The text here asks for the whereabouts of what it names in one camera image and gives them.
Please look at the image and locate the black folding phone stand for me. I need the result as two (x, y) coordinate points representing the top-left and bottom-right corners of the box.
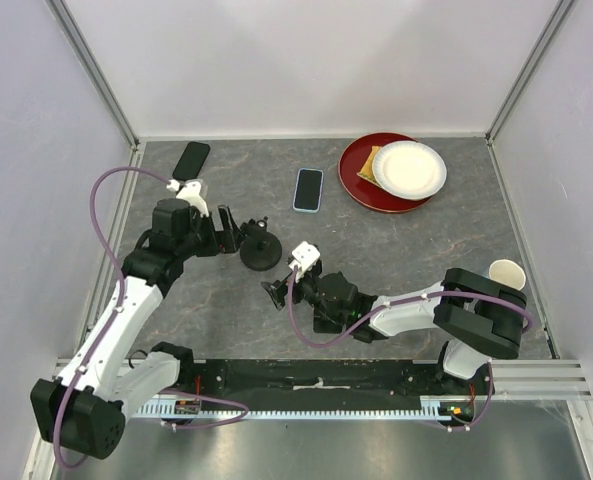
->
(313, 310), (345, 334)

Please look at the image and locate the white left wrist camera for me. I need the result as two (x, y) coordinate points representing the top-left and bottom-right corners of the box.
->
(166, 179), (210, 217)

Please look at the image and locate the light blue mug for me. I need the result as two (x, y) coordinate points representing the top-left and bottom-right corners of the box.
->
(482, 259), (527, 291)

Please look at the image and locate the blue-cased smartphone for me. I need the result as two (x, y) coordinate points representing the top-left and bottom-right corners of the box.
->
(292, 168), (324, 213)

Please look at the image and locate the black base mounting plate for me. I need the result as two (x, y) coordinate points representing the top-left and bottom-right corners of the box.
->
(125, 357), (495, 419)

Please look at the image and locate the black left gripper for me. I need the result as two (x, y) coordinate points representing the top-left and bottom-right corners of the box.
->
(176, 204), (244, 260)

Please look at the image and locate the aluminium corner post right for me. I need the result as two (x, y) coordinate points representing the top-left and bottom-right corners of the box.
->
(485, 0), (576, 146)

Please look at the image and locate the white paper plate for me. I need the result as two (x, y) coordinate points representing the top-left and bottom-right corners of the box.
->
(372, 141), (447, 201)

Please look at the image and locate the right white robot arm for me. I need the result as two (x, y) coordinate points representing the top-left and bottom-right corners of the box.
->
(262, 262), (534, 394)

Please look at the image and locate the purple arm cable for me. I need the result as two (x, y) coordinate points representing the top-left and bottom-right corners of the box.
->
(287, 264), (535, 435)
(54, 166), (250, 470)

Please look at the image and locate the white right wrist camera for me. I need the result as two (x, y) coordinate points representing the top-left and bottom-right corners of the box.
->
(288, 241), (320, 283)

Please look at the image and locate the aluminium corner post left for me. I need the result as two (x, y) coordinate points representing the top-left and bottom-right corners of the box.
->
(46, 0), (140, 150)

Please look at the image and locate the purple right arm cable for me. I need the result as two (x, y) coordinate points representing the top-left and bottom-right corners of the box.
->
(287, 264), (535, 435)

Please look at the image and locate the slotted cable duct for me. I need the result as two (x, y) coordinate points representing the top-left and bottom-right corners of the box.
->
(132, 395), (476, 428)

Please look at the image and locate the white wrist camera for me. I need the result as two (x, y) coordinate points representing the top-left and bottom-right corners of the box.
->
(288, 241), (320, 283)
(166, 179), (210, 217)

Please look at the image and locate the round red tray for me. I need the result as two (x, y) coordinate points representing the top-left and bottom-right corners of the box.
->
(338, 132), (430, 214)

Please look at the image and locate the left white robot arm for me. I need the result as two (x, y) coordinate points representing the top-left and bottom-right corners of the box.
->
(30, 198), (245, 463)

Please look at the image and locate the aluminium corner post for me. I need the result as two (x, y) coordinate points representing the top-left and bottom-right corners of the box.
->
(485, 0), (576, 146)
(46, 0), (140, 150)

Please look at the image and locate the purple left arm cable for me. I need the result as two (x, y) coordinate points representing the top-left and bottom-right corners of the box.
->
(54, 166), (250, 470)

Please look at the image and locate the black round-base clamp stand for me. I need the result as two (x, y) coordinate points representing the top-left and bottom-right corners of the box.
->
(239, 217), (282, 272)

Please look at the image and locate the black smartphone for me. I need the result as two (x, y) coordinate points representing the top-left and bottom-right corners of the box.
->
(172, 141), (211, 182)

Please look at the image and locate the aluminium frame rail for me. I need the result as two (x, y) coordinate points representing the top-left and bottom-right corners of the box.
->
(50, 357), (592, 401)

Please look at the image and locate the yellow sponge cloth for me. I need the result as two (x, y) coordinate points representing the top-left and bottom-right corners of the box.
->
(357, 146), (382, 187)

